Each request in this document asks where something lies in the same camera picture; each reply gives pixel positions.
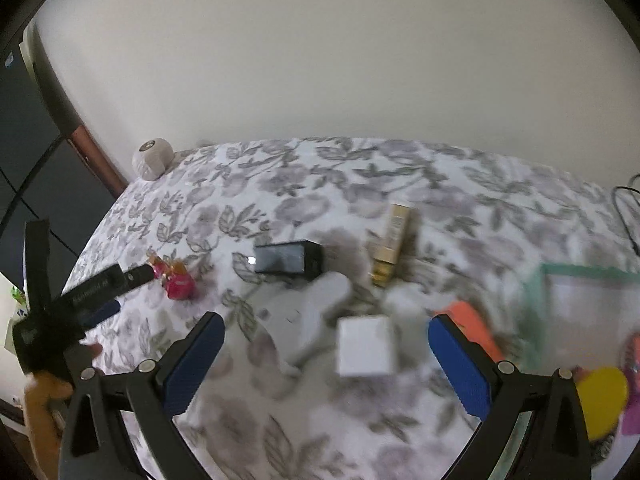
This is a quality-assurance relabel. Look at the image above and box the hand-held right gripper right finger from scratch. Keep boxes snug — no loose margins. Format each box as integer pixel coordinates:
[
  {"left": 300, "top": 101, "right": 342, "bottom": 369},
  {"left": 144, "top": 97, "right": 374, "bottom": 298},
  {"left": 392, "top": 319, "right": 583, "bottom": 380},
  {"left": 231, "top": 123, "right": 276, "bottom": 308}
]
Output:
[{"left": 427, "top": 312, "right": 592, "bottom": 480}]

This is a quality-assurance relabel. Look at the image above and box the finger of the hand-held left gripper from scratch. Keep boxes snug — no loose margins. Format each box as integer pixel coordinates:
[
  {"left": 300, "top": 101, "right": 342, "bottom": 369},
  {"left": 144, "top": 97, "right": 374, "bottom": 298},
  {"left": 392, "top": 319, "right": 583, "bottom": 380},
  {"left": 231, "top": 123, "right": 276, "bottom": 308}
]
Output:
[
  {"left": 75, "top": 301, "right": 121, "bottom": 331},
  {"left": 120, "top": 264, "right": 156, "bottom": 286}
]

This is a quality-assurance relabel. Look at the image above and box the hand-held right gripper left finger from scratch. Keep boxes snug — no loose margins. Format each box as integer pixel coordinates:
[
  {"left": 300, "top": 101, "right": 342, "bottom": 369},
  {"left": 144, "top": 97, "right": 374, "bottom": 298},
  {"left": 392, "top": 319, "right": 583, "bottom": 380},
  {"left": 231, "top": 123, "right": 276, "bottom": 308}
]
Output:
[{"left": 59, "top": 311, "right": 226, "bottom": 480}]

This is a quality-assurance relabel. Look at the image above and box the small pink toy figure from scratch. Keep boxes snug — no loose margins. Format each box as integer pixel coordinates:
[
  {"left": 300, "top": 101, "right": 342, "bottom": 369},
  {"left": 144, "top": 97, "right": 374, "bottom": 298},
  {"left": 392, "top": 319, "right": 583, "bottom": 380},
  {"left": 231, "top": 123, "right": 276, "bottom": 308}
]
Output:
[{"left": 147, "top": 255, "right": 197, "bottom": 301}]

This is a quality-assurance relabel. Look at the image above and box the white cube box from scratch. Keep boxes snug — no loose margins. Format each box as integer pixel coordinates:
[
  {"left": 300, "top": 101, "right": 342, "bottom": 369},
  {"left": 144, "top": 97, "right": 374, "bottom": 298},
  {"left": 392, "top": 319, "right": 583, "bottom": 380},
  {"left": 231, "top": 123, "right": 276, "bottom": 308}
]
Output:
[{"left": 336, "top": 315, "right": 397, "bottom": 378}]

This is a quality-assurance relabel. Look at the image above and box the teal cardboard box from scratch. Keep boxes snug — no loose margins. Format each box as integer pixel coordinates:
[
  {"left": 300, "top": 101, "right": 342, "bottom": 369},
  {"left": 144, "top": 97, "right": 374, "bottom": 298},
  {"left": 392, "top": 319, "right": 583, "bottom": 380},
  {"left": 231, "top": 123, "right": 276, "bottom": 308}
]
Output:
[{"left": 522, "top": 262, "right": 640, "bottom": 480}]

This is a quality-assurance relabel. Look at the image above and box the yellow and purple toy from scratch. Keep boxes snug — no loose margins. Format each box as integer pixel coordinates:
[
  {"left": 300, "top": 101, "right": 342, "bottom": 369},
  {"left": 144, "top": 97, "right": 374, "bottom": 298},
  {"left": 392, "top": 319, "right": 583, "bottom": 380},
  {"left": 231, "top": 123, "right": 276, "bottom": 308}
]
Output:
[{"left": 575, "top": 366, "right": 640, "bottom": 443}]

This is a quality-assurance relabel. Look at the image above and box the person's left forearm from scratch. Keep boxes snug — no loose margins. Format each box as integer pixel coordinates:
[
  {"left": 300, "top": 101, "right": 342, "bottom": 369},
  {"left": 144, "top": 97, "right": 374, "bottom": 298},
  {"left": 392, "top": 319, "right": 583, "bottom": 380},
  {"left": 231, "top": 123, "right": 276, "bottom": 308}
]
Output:
[{"left": 27, "top": 407, "right": 66, "bottom": 480}]

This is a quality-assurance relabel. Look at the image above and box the person's left hand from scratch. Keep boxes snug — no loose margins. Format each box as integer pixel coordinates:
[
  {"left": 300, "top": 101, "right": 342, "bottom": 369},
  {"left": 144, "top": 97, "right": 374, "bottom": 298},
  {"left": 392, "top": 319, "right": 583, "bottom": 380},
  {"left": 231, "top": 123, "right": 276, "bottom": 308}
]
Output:
[{"left": 24, "top": 342, "right": 105, "bottom": 413}]

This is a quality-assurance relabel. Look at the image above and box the blue and orange pouch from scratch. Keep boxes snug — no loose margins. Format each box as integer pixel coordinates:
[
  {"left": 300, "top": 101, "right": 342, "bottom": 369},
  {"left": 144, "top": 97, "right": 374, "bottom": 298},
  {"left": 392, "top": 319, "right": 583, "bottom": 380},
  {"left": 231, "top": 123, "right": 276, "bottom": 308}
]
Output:
[{"left": 432, "top": 300, "right": 506, "bottom": 363}]

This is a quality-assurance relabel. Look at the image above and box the white yarn ball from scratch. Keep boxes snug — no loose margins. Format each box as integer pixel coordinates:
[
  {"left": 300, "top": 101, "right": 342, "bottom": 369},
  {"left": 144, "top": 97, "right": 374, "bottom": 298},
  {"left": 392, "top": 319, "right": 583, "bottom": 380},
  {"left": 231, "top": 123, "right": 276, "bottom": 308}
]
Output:
[{"left": 132, "top": 138, "right": 174, "bottom": 181}]

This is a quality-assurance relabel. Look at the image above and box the small black box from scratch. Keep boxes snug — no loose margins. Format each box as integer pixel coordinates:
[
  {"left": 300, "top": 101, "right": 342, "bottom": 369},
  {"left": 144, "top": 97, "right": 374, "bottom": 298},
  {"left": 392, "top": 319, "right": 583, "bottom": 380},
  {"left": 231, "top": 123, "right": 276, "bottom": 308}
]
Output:
[{"left": 253, "top": 240, "right": 325, "bottom": 281}]

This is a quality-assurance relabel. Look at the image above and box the dark cabinet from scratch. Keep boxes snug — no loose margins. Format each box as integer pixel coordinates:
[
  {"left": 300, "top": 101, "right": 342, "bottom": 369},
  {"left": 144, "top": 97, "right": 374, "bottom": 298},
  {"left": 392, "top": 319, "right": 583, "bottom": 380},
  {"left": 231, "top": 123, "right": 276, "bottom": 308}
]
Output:
[{"left": 0, "top": 25, "right": 116, "bottom": 281}]

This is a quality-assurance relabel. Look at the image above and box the grey floral blanket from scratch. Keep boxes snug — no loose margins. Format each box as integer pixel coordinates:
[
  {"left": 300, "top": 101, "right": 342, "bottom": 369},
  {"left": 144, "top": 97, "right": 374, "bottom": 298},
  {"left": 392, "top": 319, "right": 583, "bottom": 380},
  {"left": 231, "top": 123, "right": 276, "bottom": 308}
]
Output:
[{"left": 30, "top": 137, "right": 640, "bottom": 480}]

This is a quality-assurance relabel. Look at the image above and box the brown wooden post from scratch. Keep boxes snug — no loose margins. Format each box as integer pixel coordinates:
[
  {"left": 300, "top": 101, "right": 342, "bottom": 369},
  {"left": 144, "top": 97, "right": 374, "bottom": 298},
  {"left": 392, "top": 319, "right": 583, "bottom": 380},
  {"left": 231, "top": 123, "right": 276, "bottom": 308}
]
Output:
[{"left": 22, "top": 25, "right": 128, "bottom": 196}]

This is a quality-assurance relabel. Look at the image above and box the black cable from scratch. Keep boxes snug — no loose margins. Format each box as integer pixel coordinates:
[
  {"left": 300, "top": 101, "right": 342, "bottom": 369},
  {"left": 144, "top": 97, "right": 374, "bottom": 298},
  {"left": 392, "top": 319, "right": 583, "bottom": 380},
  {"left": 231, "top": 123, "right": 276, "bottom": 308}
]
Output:
[{"left": 612, "top": 186, "right": 640, "bottom": 256}]

